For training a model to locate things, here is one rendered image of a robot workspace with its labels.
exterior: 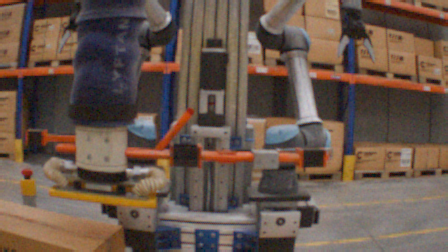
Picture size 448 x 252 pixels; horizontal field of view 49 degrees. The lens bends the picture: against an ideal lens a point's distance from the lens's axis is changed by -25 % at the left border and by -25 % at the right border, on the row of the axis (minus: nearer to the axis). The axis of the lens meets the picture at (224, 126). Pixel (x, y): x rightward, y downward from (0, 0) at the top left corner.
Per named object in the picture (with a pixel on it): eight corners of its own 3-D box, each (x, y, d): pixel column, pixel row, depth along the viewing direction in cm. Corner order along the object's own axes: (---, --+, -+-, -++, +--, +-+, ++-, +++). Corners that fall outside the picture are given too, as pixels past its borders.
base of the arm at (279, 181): (256, 187, 229) (258, 160, 228) (296, 187, 229) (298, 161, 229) (258, 194, 214) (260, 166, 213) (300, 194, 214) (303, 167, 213)
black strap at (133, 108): (63, 119, 156) (63, 105, 156) (73, 114, 179) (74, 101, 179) (135, 121, 158) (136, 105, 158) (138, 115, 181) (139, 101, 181)
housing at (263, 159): (253, 169, 171) (254, 152, 170) (249, 165, 177) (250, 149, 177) (278, 169, 171) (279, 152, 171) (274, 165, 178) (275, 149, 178)
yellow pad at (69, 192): (48, 196, 154) (47, 180, 154) (53, 190, 164) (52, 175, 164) (156, 209, 158) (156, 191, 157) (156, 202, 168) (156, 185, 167)
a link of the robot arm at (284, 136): (257, 162, 223) (259, 123, 222) (287, 161, 230) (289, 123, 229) (276, 167, 213) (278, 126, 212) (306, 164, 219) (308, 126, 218)
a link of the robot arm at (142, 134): (143, 161, 213) (143, 121, 212) (115, 156, 219) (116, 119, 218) (162, 158, 223) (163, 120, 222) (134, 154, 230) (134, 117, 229)
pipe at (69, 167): (48, 183, 156) (47, 164, 155) (60, 171, 181) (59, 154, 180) (156, 195, 159) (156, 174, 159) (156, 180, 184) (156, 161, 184)
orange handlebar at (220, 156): (28, 152, 164) (28, 140, 163) (44, 142, 193) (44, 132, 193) (330, 164, 173) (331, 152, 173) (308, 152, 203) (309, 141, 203)
